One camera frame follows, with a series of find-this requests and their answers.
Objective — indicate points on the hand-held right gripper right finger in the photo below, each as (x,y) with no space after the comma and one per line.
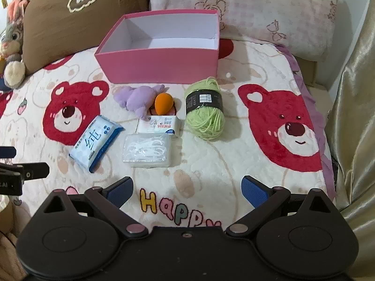
(255,191)

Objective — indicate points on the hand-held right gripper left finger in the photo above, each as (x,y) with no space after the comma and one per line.
(121,194)

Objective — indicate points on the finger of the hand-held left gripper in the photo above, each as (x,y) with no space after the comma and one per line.
(7,152)
(35,170)

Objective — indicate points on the blue wet wipes pack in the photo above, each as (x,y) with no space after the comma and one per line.
(95,143)

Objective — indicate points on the white tissue pack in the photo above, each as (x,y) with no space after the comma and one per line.
(159,126)

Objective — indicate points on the green yarn ball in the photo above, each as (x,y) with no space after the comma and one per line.
(205,120)

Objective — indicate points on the purple plush toy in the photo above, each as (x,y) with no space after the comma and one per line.
(134,99)

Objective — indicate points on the orange makeup sponge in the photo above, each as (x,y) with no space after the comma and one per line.
(164,104)

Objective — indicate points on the pink cardboard box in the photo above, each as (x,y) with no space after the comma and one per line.
(158,64)

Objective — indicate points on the red bear printed blanket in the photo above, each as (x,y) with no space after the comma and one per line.
(205,158)

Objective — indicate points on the grey bunny plush toy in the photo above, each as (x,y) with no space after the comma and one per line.
(13,35)

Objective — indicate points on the golden satin curtain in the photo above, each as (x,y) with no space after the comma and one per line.
(354,123)

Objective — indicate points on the brown cloud pillow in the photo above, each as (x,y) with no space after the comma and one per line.
(58,35)

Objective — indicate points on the pink floral pillow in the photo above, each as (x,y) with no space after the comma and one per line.
(249,5)

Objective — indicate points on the beige upholstered bed frame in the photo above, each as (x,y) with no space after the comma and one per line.
(310,70)

